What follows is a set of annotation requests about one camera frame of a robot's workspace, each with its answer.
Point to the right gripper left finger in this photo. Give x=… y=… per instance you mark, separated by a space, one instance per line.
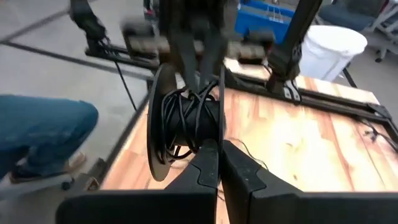
x=186 y=205

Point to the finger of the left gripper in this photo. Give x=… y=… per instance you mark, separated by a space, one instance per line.
x=186 y=59
x=214 y=56

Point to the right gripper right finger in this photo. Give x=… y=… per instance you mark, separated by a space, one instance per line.
x=280 y=208

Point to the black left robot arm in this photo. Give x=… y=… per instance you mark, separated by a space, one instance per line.
x=289 y=46

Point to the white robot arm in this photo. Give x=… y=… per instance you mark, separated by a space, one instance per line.
x=332 y=53

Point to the blue plastic bin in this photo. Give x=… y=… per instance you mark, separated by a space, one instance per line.
x=258 y=21

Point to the silver mounting plate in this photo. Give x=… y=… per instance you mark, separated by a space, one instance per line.
x=293 y=91

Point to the person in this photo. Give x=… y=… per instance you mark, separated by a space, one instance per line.
x=40 y=130

